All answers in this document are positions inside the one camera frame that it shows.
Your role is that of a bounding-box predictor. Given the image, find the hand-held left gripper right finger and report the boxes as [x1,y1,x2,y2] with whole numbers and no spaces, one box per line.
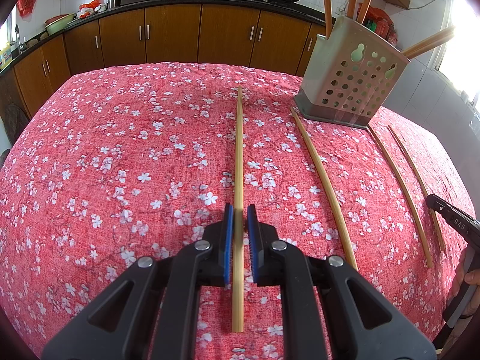
[245,203,437,360]

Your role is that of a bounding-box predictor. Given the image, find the red floral tablecloth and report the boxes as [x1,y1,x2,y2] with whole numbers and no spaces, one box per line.
[0,61,478,360]

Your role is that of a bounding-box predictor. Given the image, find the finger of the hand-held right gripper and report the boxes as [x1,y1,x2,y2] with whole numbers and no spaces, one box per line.
[425,194,454,221]

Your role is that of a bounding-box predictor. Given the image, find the crumpled red plastic bag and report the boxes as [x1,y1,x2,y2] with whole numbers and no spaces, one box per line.
[359,3,391,24]

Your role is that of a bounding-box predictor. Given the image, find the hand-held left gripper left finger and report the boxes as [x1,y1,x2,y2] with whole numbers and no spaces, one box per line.
[41,202,235,360]

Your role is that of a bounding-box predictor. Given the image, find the kitchen window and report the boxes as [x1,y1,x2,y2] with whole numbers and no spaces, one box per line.
[434,0,480,103]

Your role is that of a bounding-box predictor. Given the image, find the green basin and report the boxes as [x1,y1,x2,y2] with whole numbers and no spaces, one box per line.
[45,13,76,35]

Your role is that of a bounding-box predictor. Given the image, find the green perforated chopstick holder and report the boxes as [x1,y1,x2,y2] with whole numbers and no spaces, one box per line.
[293,17,412,130]

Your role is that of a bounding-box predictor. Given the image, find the wooden base cabinets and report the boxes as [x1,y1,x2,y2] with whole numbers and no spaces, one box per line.
[0,4,327,148]

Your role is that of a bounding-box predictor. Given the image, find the hanging red plastic bag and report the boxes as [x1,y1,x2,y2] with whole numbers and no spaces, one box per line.
[17,0,40,18]

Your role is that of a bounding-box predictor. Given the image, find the metal faucet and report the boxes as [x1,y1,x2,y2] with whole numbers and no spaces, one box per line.
[14,24,27,52]

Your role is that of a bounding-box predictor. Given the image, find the red and white plastic bag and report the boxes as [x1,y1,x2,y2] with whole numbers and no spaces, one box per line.
[77,0,107,20]

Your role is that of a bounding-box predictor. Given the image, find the person's right hand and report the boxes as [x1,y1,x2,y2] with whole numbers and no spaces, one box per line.
[449,248,480,320]

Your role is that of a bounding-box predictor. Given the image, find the dark round object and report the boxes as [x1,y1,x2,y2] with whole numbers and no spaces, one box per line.
[1,103,31,148]

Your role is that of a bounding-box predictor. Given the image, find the yellow dish soap bottle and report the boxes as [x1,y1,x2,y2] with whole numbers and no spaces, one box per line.
[0,41,13,69]

